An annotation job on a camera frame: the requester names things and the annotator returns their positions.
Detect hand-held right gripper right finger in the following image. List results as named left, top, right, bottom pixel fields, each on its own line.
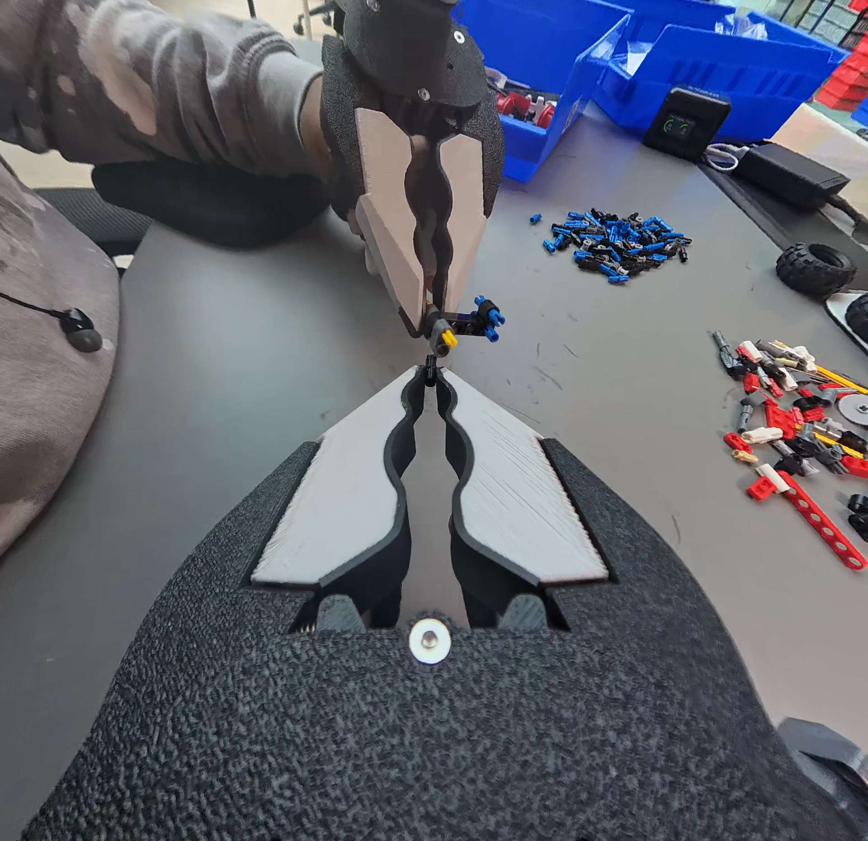
left=434, top=366, right=610, bottom=630

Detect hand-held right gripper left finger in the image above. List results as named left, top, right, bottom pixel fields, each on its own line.
left=251, top=364, right=427, bottom=630

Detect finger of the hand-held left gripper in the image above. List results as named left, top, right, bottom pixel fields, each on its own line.
left=429, top=132, right=489, bottom=312
left=354, top=106, right=431, bottom=338

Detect small black blue brick assembly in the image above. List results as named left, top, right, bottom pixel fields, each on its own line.
left=426, top=294, right=507, bottom=355

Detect person's left forearm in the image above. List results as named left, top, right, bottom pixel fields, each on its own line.
left=0, top=0, right=325, bottom=180

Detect grey desk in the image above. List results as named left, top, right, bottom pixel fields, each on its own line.
left=0, top=37, right=868, bottom=841

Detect person's left hand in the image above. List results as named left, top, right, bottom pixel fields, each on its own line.
left=302, top=75, right=335, bottom=185

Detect heap of red brick parts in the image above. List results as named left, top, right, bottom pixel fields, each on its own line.
left=494, top=87, right=558, bottom=128

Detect blue storage bin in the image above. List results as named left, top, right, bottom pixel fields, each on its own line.
left=590, top=0, right=740, bottom=35
left=451, top=0, right=635, bottom=185
left=746, top=10, right=852, bottom=62
left=597, top=24, right=852, bottom=145

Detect pile of blue black pins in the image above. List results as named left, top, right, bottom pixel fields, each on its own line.
left=529, top=209, right=693, bottom=284

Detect black power station with display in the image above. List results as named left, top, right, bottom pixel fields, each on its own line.
left=643, top=85, right=732, bottom=162

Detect pile of mixed brick pieces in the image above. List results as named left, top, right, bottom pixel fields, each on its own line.
left=712, top=331, right=868, bottom=543

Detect red perforated beam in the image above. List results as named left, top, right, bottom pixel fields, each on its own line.
left=776, top=471, right=868, bottom=571

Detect person's grey hoodie torso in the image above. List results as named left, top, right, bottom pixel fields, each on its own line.
left=0, top=156, right=122, bottom=557

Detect black power adapter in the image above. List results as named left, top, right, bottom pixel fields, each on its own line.
left=736, top=142, right=850, bottom=211

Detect white flat tray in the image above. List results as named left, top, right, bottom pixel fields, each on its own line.
left=824, top=290, right=868, bottom=357

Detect red storage bins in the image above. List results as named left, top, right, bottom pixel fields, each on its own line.
left=814, top=54, right=868, bottom=113

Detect black earbud on cord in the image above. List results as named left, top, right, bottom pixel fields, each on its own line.
left=0, top=290, right=104, bottom=354

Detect black adapter cable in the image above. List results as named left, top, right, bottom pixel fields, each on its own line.
left=824, top=193, right=868, bottom=237

